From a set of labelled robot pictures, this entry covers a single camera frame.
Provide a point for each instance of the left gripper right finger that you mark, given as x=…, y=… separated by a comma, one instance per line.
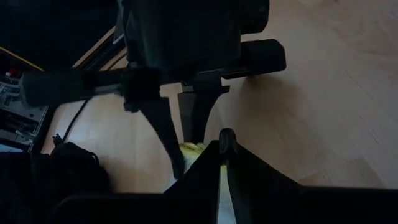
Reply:
x=258, y=174

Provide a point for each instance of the translucent mesh pouch yellow trim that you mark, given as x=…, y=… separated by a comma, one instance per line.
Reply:
x=191, y=149

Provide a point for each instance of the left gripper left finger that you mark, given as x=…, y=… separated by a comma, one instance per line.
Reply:
x=202, y=174

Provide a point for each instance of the black backpack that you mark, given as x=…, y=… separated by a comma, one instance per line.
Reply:
x=71, y=168

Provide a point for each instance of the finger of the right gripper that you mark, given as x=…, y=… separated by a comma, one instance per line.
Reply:
x=202, y=105
x=158, y=124

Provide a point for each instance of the grey equipment rack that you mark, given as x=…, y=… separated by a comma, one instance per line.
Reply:
x=18, y=124

